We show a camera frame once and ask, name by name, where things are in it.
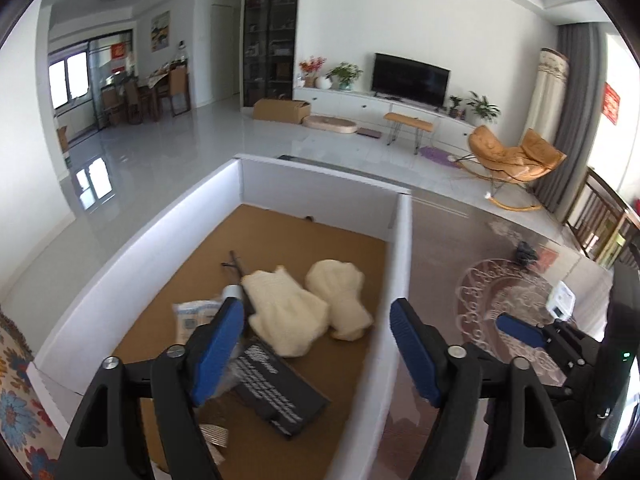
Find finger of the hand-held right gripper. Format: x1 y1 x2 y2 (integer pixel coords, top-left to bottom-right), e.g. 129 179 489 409
545 360 608 401
495 311 603 361

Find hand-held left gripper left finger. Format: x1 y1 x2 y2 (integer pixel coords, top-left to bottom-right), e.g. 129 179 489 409
57 296 246 480

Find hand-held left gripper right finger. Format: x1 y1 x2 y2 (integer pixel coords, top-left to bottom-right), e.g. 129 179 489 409
389 298 576 480

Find plastic pack of wooden sticks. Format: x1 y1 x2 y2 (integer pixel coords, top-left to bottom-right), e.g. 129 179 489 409
172 300 223 343

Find clear plastic box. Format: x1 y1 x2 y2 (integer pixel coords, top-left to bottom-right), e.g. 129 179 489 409
547 282 578 321

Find black cardboard box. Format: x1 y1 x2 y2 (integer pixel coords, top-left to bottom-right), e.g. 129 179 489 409
232 340 333 441

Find cream knitted sock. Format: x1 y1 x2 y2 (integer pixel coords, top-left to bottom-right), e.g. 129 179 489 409
305 259 375 342
241 266 331 358

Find silver rhinestone bow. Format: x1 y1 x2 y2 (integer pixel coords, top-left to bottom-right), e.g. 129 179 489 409
200 424 232 466

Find dark-framed eyeglasses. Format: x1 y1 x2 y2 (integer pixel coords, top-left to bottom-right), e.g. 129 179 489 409
221 250 253 286

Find white cardboard storage box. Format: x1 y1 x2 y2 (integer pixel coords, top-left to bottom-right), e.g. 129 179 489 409
27 155 413 480

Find wooden chair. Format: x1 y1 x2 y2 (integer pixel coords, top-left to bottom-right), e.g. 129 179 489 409
565 167 631 261

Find orange lounge chair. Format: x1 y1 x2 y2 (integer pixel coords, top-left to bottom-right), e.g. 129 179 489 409
462 125 568 211

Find purple floor mat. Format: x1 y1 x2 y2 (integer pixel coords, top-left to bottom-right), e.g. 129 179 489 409
417 146 458 165

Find floral printed cloth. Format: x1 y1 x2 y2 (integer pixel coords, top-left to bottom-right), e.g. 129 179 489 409
0 310 66 480

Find large potted plant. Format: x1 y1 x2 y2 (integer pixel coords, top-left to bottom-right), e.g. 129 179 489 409
466 91 501 123

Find orange padded bench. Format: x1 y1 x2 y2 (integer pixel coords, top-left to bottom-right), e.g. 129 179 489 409
383 111 435 155

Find grey curtain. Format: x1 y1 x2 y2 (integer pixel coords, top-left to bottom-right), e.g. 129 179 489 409
532 22 608 211

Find beige round floor cushion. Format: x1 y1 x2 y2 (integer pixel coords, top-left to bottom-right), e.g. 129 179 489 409
302 115 358 137

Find covered standing air conditioner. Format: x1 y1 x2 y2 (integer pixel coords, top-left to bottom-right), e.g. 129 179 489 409
520 47 571 146

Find brown cardboard box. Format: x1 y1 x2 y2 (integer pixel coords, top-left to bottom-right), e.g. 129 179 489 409
253 98 312 125

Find white television cabinet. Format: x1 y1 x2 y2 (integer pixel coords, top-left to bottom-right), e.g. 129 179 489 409
292 85 493 153

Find wooden dining table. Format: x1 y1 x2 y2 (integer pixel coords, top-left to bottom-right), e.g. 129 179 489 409
100 60 193 126

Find flat screen television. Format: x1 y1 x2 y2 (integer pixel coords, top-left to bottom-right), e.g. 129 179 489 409
372 52 451 109

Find bushy potted plant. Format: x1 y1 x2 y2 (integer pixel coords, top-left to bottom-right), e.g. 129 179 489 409
325 62 364 92

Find red flower bouquet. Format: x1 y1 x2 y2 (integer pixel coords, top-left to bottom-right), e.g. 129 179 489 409
298 56 327 88

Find dark glass display cabinet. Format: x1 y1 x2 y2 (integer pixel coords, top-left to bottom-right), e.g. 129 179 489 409
242 0 301 108

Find red wall poster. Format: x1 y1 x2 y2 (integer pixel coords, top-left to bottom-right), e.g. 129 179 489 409
602 81 622 125

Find framed wall painting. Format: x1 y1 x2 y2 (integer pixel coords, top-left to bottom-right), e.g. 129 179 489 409
151 10 172 52

